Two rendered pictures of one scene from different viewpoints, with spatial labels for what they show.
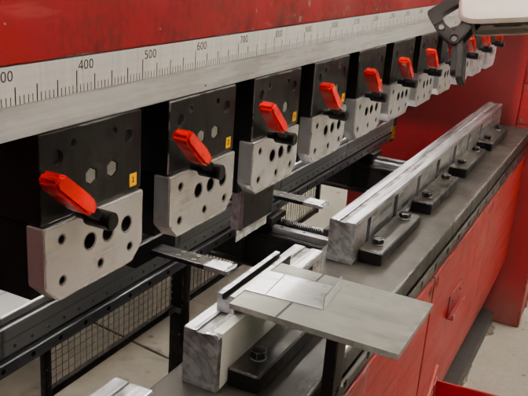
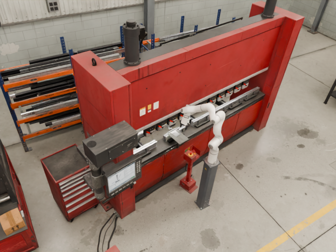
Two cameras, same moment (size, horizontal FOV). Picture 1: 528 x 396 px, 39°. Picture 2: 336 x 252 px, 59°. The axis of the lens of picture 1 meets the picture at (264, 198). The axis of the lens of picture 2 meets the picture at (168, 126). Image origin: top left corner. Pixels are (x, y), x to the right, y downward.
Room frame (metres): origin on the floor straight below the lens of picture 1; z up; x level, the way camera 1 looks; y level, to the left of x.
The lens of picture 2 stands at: (-1.98, -1.16, 3.99)
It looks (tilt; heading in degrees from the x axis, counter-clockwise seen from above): 41 degrees down; 22
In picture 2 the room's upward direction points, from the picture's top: 4 degrees clockwise
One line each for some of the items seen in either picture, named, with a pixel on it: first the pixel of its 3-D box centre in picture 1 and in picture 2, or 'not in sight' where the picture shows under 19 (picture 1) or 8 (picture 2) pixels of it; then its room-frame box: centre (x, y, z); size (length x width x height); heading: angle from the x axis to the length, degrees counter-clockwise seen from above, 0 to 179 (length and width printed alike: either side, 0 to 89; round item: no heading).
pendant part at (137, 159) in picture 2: not in sight; (122, 173); (-0.24, 0.05, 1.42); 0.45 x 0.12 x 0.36; 156
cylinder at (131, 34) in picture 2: not in sight; (135, 39); (0.66, 0.36, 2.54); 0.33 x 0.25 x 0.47; 154
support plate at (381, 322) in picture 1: (332, 306); (178, 136); (1.02, -0.12, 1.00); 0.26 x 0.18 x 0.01; 64
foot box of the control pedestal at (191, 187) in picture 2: not in sight; (188, 183); (1.01, -0.39, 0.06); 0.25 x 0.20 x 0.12; 71
